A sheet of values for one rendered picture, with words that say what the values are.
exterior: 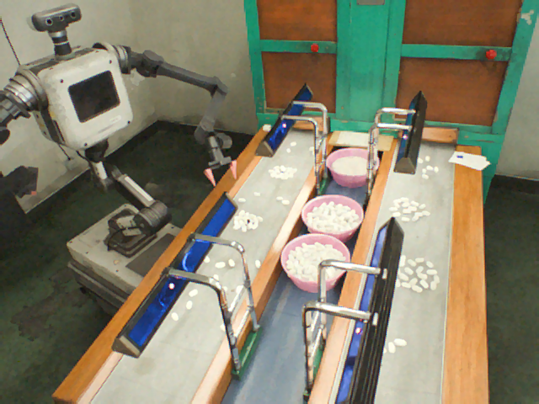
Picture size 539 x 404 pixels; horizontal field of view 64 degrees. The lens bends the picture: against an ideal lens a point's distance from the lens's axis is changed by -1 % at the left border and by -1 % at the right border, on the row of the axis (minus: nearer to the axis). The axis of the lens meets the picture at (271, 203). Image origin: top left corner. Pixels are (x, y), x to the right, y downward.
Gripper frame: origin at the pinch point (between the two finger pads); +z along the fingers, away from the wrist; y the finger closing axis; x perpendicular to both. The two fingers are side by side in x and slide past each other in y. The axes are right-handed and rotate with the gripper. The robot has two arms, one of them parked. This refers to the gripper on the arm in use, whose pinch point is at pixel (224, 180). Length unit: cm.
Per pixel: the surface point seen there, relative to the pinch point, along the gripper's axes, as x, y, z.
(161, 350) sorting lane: 35, 46, 51
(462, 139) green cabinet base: 2, -127, 16
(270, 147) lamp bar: 19.7, -18.3, -5.3
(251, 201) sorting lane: -12.2, -11.5, 12.1
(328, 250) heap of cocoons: 24, -26, 42
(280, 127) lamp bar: 11.8, -28.1, -13.7
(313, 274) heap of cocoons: 31, -14, 47
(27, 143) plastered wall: -156, 97, -84
